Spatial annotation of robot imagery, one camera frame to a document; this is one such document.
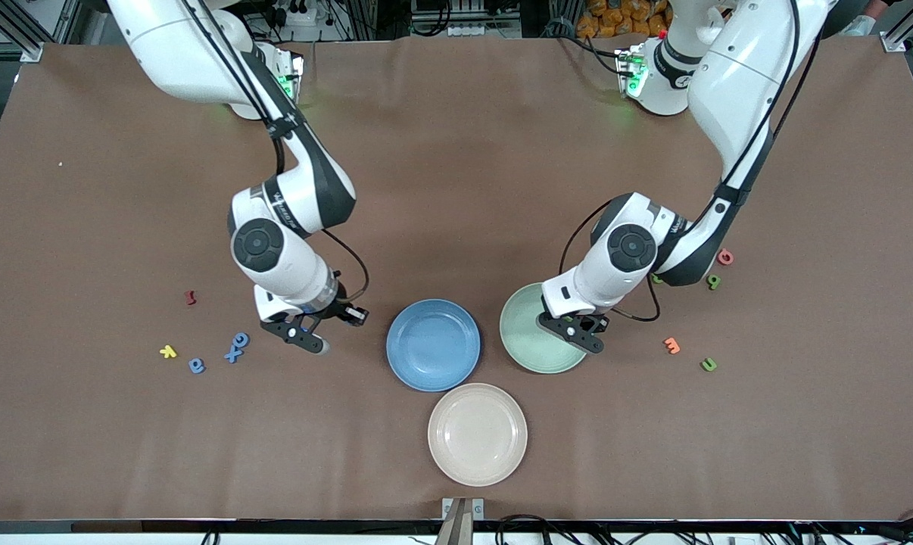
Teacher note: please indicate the green foam letter g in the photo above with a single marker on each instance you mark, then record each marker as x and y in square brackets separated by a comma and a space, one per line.
[714, 281]

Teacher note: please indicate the pale teal shoe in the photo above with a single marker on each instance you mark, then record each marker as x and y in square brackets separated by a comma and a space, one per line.
[859, 27]

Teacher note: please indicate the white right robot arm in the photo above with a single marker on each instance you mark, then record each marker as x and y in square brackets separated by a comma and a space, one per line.
[199, 53]

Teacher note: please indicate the pale green round plate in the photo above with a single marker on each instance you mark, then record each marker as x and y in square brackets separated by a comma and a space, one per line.
[528, 350]

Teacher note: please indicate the orange foam letter M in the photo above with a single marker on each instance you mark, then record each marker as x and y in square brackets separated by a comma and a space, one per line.
[672, 346]

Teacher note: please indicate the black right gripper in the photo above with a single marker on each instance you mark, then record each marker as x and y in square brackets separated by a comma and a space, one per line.
[339, 306]

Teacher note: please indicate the beige round plate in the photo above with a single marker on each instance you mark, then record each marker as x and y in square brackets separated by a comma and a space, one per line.
[478, 434]

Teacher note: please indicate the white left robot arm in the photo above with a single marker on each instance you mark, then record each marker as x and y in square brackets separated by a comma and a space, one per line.
[736, 76]

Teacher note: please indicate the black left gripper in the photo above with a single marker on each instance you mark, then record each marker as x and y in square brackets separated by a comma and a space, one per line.
[597, 323]

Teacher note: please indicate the blue round plate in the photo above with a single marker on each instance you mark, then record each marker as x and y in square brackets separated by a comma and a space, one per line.
[434, 345]

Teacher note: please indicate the black table edge rail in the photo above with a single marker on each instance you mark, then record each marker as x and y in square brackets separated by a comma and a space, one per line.
[199, 527]

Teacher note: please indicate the long white socket strip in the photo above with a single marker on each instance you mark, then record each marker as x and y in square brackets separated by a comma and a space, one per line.
[472, 30]

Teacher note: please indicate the orange packaged goods bag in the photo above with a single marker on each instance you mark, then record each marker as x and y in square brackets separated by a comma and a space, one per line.
[615, 19]

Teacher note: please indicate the aluminium frame post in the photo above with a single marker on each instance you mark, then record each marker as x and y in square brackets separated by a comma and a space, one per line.
[2, 51]
[897, 42]

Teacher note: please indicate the blue foam letter G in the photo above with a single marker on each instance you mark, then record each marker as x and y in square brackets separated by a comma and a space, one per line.
[241, 339]

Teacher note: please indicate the blue foam letter X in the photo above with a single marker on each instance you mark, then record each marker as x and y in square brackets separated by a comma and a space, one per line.
[233, 353]

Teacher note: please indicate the brown table cover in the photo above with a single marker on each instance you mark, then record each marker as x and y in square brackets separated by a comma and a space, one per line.
[456, 189]

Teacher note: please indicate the green foam letter U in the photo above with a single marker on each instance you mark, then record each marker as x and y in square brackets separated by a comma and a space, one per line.
[708, 365]

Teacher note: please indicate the pink foam letter Q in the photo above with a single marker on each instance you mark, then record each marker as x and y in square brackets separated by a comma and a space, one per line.
[721, 258]

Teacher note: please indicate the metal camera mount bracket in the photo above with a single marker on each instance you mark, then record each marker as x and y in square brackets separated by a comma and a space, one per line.
[462, 509]

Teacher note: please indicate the blue foam letter a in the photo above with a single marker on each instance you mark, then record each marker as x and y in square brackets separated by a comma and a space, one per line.
[196, 366]

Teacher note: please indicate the yellow foam letter K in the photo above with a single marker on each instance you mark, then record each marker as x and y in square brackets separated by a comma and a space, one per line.
[168, 351]

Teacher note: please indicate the white power strip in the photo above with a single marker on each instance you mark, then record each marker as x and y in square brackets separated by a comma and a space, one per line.
[301, 15]

